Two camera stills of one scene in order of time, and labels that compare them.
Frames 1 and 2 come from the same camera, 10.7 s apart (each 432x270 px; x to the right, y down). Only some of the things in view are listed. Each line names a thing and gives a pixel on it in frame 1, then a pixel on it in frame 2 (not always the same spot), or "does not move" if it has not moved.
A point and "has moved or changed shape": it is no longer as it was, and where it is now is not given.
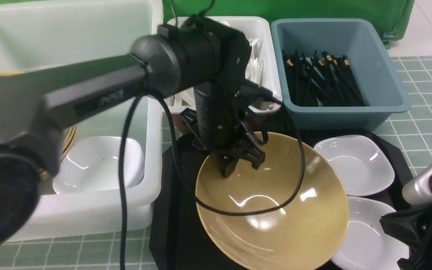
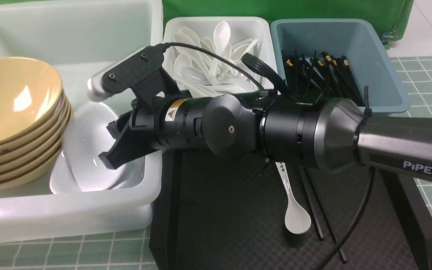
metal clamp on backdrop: x=393 y=34 does not move
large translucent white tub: x=82 y=195 does not move
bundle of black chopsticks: x=325 y=81 does not move
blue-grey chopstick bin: x=353 y=38 does not move
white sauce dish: x=362 y=165 has moved or changed shape
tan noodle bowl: x=308 y=234 has moved or changed shape
